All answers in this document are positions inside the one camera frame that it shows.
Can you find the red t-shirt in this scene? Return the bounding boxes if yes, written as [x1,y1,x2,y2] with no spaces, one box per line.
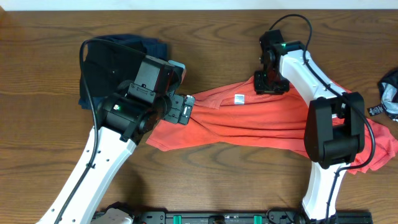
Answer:
[146,76,398,175]

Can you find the black patterned garment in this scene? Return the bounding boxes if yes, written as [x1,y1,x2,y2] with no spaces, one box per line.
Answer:
[368,68,397,122]

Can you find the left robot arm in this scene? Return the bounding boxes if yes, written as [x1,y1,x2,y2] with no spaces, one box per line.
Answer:
[39,56,195,223]

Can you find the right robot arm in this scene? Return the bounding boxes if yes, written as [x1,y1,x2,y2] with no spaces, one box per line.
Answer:
[254,30,364,223]

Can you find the navy blue folded garment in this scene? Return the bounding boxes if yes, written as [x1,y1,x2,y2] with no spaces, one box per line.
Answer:
[86,34,168,106]

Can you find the black folded polo shirt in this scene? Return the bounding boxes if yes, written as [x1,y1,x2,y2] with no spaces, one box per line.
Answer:
[83,35,146,97]

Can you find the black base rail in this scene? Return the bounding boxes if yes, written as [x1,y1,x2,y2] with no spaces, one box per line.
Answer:
[90,202,374,224]

